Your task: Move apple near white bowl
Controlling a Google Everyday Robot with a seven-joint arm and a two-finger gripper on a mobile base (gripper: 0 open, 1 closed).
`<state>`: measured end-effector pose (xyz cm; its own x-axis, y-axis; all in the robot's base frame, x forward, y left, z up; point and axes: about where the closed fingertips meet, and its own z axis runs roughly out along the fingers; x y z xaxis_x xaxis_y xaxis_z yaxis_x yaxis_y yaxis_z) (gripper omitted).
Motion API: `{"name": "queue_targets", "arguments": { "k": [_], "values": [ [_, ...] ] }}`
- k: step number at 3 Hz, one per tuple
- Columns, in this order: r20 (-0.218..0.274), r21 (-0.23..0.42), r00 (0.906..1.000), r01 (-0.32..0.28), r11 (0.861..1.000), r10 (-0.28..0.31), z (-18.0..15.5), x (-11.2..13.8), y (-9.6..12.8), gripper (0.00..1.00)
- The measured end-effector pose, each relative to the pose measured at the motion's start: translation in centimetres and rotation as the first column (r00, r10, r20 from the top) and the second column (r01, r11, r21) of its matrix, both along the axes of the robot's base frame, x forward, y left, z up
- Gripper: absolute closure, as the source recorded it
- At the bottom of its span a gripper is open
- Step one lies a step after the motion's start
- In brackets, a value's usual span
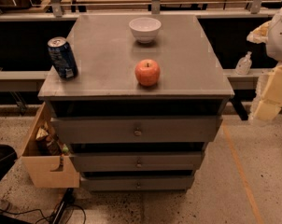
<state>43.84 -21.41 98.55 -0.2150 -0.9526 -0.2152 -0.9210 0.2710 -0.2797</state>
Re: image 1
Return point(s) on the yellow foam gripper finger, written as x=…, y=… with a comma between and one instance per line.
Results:
x=268, y=101
x=260, y=34

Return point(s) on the red apple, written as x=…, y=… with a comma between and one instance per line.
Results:
x=147, y=72

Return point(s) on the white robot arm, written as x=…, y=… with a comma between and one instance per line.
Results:
x=274, y=44

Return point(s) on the white ceramic bowl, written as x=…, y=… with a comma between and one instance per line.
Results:
x=145, y=29

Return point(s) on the clear sanitizer bottle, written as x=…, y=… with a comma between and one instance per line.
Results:
x=244, y=64

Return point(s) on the grey drawer cabinet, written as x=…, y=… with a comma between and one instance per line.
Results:
x=137, y=116

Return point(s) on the middle grey drawer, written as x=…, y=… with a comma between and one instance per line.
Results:
x=136, y=161

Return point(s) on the grey drawer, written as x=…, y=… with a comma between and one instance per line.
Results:
x=131, y=130
x=136, y=161
x=138, y=183

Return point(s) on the blue soda can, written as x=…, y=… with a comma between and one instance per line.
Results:
x=62, y=58

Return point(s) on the top grey drawer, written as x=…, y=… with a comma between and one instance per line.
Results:
x=131, y=130

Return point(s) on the bottom grey drawer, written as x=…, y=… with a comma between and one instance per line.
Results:
x=138, y=183

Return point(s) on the snack bags in box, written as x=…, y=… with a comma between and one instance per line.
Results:
x=48, y=143

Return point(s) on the wooden side box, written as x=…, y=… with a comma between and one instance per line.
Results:
x=46, y=171

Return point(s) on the black chair seat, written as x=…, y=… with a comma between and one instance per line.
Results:
x=8, y=156

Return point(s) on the metal shelf rail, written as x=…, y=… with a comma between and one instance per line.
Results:
x=66, y=9

